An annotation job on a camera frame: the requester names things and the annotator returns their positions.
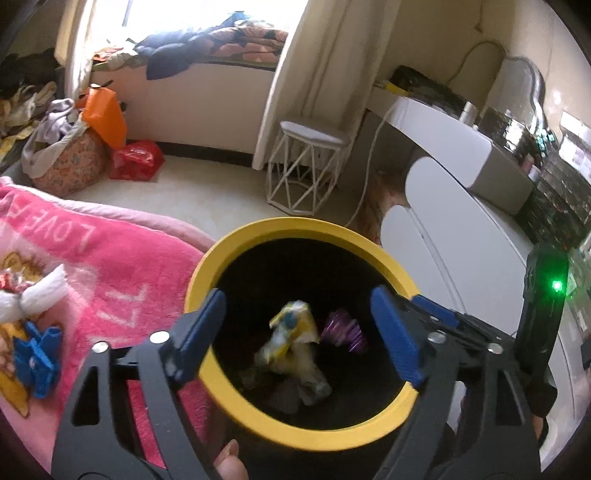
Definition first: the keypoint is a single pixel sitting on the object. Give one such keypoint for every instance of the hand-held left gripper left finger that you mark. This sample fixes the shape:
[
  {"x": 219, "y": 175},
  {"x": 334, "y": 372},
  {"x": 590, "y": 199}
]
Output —
[{"x": 203, "y": 332}]

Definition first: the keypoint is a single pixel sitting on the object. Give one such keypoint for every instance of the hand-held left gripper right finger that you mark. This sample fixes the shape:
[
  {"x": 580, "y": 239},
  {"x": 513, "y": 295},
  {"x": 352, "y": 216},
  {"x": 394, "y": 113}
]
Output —
[{"x": 397, "y": 337}]

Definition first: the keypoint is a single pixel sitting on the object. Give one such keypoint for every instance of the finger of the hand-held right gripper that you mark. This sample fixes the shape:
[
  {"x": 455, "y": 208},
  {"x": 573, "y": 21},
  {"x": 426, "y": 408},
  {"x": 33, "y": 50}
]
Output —
[{"x": 434, "y": 310}]

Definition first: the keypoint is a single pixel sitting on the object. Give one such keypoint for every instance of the purple foil wrapper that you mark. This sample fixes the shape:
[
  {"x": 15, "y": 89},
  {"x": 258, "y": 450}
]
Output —
[{"x": 344, "y": 332}]

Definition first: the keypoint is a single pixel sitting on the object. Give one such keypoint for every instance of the yellow and white wrapper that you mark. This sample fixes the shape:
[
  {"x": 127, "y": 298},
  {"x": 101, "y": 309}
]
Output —
[{"x": 291, "y": 341}]

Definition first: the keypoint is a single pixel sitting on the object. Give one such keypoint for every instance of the yellow-rimmed black trash bin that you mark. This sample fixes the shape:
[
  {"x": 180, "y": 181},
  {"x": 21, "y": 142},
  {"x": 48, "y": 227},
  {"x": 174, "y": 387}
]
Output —
[{"x": 295, "y": 228}]

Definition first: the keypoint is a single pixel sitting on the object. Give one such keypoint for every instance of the blue plastic toy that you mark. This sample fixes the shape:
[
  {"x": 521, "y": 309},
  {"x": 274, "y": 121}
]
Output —
[{"x": 39, "y": 360}]

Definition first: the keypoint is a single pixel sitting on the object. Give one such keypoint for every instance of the red and white candy wrapper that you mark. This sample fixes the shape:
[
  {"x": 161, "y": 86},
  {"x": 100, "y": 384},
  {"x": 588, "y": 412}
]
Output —
[{"x": 9, "y": 280}]

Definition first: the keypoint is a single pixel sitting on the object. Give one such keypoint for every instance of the person's right forearm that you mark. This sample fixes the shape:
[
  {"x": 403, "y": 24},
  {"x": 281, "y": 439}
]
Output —
[{"x": 540, "y": 401}]

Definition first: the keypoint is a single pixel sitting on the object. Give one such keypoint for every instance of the person's left hand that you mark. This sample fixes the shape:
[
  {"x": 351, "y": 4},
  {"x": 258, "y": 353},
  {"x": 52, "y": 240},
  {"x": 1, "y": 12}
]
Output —
[{"x": 233, "y": 464}]

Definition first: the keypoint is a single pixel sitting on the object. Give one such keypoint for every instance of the white dressing table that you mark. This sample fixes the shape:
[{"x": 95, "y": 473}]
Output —
[{"x": 461, "y": 207}]

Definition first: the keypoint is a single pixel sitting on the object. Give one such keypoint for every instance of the pink printed blanket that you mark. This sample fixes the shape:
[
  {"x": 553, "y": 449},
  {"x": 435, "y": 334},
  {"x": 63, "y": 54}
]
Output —
[{"x": 115, "y": 258}]

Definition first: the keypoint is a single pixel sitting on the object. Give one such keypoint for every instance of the red plastic bag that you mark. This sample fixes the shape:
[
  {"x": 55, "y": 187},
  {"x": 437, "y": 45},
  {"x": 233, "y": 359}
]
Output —
[{"x": 136, "y": 161}]

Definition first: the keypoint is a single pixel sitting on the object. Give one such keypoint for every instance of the dark storage box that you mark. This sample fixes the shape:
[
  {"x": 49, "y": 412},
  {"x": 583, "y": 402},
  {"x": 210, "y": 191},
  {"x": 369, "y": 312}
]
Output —
[{"x": 508, "y": 129}]

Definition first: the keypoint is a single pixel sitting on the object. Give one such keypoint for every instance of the white bottle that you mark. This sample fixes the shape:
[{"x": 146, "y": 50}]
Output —
[{"x": 468, "y": 113}]

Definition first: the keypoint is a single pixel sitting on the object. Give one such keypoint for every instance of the floral fabric bag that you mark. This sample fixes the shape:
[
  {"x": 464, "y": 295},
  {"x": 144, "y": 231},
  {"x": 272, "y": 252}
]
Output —
[{"x": 74, "y": 161}]

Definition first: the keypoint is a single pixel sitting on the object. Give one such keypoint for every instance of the dark bag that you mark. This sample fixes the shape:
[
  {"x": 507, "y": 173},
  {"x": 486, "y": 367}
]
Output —
[{"x": 425, "y": 85}]

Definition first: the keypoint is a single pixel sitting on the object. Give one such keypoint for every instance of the white window seat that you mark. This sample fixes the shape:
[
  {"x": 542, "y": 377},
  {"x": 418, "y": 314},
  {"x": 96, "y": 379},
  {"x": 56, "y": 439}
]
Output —
[{"x": 207, "y": 106}]

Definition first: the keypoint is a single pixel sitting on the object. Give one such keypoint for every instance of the wavy framed mirror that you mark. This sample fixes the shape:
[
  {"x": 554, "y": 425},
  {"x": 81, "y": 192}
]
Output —
[{"x": 517, "y": 87}]

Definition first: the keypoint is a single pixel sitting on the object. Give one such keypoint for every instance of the orange bag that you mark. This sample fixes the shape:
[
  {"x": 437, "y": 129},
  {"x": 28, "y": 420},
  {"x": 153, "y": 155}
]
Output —
[{"x": 106, "y": 115}]

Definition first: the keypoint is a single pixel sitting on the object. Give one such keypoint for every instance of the lavender garment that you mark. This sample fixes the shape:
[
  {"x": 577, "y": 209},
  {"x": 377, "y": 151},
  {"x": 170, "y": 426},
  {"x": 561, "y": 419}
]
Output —
[{"x": 55, "y": 120}]

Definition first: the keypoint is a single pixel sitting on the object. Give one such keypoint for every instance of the cream thick curtain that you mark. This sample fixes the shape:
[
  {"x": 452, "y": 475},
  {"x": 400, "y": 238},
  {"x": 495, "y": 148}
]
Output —
[{"x": 323, "y": 69}]

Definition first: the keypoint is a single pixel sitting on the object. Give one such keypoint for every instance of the dark jacket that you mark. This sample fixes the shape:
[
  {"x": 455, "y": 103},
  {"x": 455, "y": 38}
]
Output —
[{"x": 171, "y": 55}]

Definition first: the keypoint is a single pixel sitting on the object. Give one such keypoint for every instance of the pile of folded clothes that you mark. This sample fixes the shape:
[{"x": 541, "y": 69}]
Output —
[{"x": 23, "y": 110}]

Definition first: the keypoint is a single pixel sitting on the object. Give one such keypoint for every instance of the colourful crumpled cloth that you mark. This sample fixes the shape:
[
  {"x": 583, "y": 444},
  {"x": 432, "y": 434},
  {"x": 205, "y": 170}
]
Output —
[{"x": 113, "y": 55}]

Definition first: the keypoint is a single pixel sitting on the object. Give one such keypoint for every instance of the orange patterned quilt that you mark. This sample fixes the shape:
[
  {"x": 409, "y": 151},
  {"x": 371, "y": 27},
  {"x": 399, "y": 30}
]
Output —
[{"x": 249, "y": 41}]

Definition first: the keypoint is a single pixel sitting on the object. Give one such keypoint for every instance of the sheer white curtain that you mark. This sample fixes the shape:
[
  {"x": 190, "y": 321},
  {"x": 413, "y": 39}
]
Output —
[{"x": 87, "y": 41}]

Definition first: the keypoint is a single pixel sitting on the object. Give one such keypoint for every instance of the pile of dark clothes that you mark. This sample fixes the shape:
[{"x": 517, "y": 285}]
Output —
[{"x": 27, "y": 69}]

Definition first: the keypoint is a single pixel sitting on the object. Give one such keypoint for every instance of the window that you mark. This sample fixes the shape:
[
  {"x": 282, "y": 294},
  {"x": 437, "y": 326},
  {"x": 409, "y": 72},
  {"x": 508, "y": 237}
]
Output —
[{"x": 207, "y": 14}]

